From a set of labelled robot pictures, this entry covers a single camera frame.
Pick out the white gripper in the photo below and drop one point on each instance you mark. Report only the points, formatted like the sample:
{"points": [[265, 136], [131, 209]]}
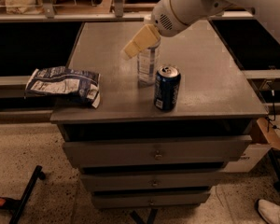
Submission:
{"points": [[165, 19]]}

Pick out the clear plastic water bottle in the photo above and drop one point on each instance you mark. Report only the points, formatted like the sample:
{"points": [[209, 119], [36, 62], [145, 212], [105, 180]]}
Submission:
{"points": [[147, 59]]}

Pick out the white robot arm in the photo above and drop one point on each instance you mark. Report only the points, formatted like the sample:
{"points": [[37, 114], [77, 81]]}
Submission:
{"points": [[266, 12]]}

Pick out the blue soda can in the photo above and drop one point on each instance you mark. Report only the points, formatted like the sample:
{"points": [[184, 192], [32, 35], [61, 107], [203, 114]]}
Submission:
{"points": [[167, 83]]}

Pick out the blue white chip bag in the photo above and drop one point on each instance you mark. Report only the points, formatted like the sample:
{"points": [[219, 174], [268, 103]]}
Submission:
{"points": [[79, 84]]}

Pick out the grey drawer cabinet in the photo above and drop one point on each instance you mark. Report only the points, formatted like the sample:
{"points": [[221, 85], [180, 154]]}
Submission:
{"points": [[214, 98]]}

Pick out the top grey drawer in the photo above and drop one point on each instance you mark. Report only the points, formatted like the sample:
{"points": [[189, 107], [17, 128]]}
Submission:
{"points": [[130, 152]]}

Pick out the grey drawer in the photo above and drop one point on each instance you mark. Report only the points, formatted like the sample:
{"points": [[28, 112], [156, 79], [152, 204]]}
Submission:
{"points": [[130, 152], [150, 199], [151, 180]]}

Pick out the middle grey drawer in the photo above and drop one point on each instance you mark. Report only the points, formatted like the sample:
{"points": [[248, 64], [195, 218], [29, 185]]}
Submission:
{"points": [[151, 180]]}

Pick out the cardboard box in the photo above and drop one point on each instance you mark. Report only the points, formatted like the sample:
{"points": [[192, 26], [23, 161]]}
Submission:
{"points": [[264, 138]]}

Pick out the bottom grey drawer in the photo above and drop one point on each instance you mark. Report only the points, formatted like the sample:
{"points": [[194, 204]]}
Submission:
{"points": [[150, 199]]}

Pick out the black metal stand leg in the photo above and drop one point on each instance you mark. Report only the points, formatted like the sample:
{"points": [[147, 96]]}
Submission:
{"points": [[16, 207]]}

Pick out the white shoe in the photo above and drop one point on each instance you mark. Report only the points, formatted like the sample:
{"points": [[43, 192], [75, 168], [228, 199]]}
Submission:
{"points": [[268, 211]]}

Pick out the metal shelf rail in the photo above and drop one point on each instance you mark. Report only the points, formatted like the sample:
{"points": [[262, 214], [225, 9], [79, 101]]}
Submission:
{"points": [[108, 17]]}

